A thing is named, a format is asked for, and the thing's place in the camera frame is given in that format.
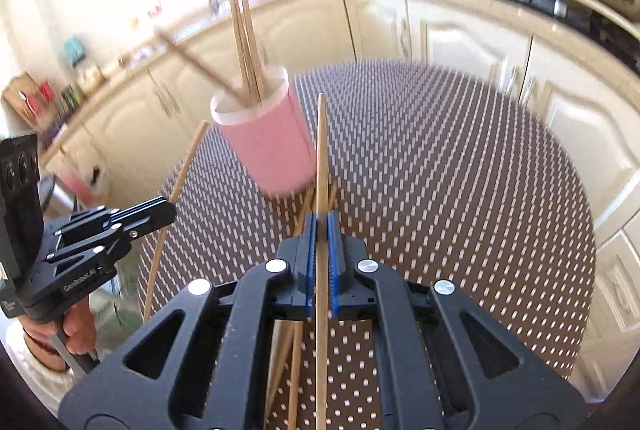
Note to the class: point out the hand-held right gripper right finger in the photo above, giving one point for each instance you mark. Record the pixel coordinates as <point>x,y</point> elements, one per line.
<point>335,260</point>

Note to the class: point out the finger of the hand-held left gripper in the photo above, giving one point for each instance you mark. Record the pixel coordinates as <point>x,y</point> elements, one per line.
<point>150,216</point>
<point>95,216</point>

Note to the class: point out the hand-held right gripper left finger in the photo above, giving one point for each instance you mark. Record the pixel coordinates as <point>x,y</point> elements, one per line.
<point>311,255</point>

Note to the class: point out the long wooden chopstick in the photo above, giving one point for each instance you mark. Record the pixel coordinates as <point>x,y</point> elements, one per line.
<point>248,59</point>
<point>187,164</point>
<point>252,34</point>
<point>200,64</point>
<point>322,159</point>
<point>239,34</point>

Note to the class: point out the pink cup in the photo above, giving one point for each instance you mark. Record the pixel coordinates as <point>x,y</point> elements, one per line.
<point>270,144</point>

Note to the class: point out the person's left forearm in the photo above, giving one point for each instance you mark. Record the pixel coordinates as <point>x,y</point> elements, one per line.
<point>35,380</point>

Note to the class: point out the person's left hand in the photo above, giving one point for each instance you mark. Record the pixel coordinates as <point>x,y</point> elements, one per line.
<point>80,330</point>

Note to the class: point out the pink object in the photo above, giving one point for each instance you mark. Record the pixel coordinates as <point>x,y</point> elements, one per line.
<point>80,182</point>

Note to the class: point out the wooden utensil holder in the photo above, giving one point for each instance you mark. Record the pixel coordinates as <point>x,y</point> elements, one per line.
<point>27,99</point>

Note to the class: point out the brown polka dot tablecloth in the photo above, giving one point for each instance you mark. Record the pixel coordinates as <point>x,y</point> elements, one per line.
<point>450,185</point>

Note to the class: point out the glass jar white label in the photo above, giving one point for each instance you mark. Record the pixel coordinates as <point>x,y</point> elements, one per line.
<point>87,77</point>

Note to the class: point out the light blue box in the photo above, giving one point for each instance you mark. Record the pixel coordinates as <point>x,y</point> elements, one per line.
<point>76,50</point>

